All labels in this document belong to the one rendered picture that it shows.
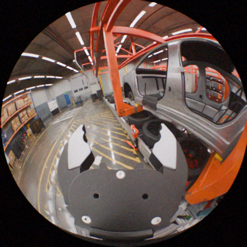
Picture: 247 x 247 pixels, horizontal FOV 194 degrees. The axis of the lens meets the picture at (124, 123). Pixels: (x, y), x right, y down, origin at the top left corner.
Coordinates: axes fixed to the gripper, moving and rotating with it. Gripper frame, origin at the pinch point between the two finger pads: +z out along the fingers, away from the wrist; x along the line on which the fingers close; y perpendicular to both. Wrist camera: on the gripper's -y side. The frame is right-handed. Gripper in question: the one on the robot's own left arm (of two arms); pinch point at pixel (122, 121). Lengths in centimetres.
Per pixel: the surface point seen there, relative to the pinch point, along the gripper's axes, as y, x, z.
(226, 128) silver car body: 9, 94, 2
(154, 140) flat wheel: 69, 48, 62
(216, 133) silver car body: 20, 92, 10
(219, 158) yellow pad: 39, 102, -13
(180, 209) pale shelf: 72, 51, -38
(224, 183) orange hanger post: 18, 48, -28
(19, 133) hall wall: 157, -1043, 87
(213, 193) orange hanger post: 30, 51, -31
